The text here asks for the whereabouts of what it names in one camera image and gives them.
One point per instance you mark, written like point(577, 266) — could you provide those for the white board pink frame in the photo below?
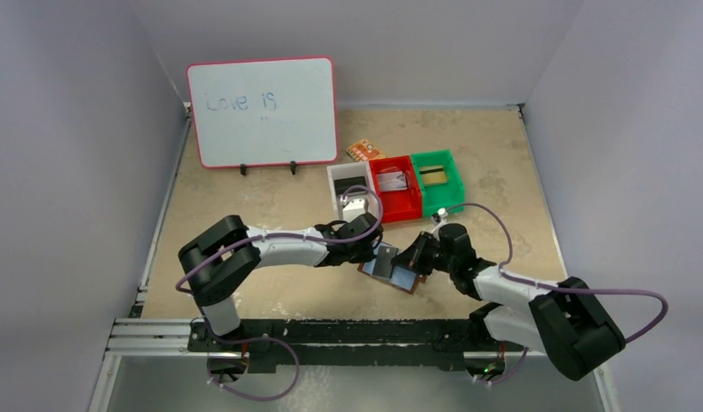
point(269, 112)

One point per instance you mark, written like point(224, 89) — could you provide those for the black card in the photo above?
point(382, 267)
point(342, 185)

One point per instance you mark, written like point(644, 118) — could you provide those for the gold card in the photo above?
point(432, 175)

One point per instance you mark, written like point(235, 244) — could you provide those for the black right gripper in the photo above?
point(418, 254)

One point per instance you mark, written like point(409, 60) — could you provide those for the red plastic bin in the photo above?
point(404, 204)

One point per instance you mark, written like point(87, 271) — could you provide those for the green plastic bin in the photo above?
point(439, 196)

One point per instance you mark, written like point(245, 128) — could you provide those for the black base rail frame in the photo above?
point(264, 344)

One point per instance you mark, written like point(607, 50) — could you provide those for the brown leather card holder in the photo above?
point(402, 279)

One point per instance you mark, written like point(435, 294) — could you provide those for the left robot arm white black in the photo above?
point(219, 260)

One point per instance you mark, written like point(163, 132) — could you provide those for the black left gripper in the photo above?
point(372, 247)

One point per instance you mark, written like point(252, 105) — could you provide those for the orange spiral notebook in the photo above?
point(364, 150)

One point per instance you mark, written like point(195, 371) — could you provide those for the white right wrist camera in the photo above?
point(439, 219)

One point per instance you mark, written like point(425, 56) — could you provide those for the silver card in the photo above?
point(392, 181)

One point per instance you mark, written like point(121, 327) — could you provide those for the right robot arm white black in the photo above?
point(563, 320)

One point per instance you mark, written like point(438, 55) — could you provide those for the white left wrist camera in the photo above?
point(353, 206)

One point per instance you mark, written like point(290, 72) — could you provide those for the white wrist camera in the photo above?
point(353, 206)
point(439, 219)

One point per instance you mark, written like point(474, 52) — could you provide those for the white plastic bin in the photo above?
point(342, 177)

